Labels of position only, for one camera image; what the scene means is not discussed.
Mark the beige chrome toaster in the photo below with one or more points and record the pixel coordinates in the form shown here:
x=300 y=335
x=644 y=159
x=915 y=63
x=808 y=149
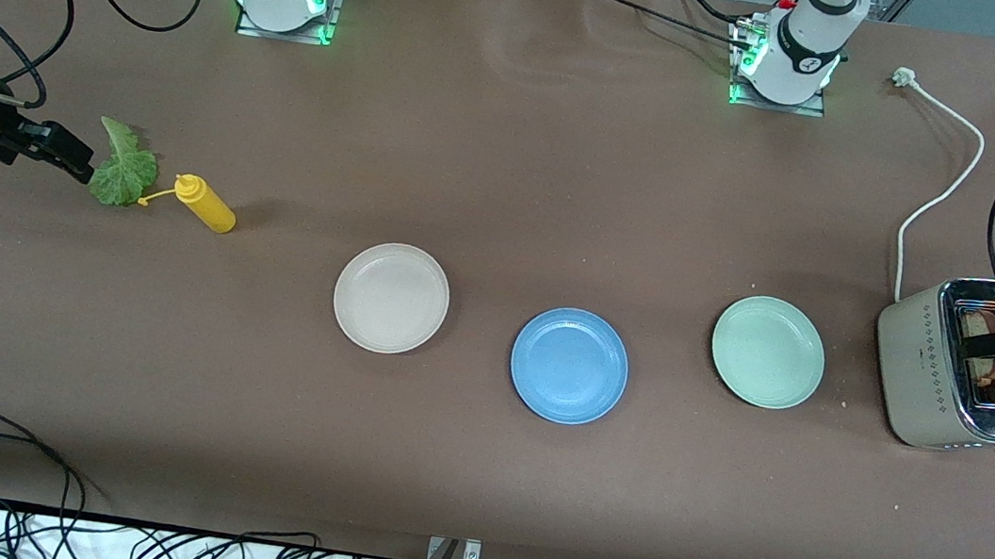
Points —
x=918 y=369

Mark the green round plate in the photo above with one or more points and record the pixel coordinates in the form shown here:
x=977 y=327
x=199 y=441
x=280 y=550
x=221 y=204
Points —
x=768 y=352

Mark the green lettuce leaf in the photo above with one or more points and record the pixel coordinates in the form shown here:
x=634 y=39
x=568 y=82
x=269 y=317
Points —
x=126 y=172

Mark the yellow squeeze bottle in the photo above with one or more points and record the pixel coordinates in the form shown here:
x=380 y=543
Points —
x=207 y=206

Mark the blue round plate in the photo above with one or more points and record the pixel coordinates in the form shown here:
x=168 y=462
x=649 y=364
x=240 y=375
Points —
x=569 y=365

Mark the white round plate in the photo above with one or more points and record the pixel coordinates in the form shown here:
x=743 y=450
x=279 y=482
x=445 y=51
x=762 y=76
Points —
x=391 y=298

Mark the brown bread slice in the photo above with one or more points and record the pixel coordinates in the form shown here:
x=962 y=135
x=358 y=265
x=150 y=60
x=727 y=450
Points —
x=976 y=323

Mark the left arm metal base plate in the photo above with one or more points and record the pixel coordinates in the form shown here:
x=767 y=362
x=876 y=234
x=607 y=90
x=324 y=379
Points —
x=775 y=107

